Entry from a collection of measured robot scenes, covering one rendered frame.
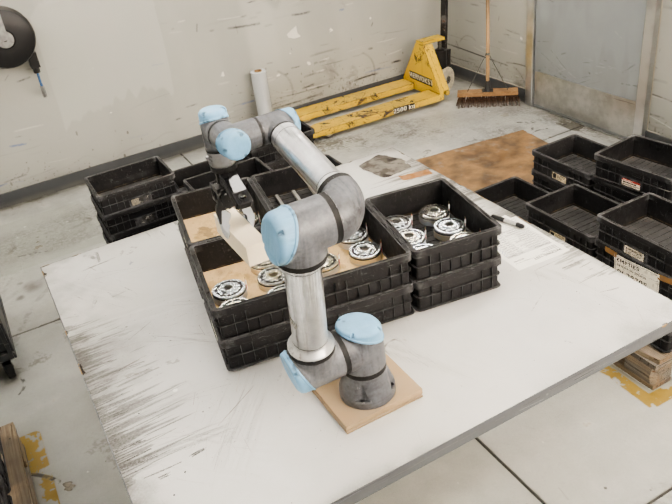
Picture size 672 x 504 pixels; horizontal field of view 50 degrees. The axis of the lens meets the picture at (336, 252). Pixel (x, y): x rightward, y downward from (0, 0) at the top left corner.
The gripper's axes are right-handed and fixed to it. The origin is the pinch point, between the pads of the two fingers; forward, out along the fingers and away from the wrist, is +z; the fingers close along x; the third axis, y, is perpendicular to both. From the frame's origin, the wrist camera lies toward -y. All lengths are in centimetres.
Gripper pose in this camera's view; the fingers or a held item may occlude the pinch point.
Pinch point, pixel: (240, 231)
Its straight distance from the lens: 200.9
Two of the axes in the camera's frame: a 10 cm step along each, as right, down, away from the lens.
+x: -8.7, 3.4, -3.6
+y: -4.8, -4.1, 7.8
